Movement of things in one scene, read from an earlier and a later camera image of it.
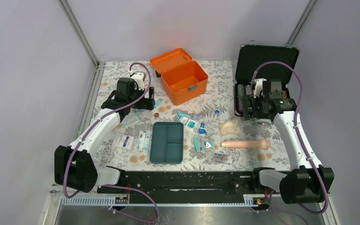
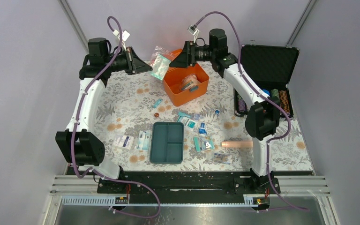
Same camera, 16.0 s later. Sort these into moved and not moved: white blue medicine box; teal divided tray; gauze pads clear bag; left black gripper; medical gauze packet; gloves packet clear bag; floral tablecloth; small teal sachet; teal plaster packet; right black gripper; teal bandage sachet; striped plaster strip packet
Moved: left black gripper; right black gripper; gauze pads clear bag; gloves packet clear bag
Not moved: teal divided tray; teal plaster packet; white blue medicine box; small teal sachet; teal bandage sachet; medical gauze packet; floral tablecloth; striped plaster strip packet
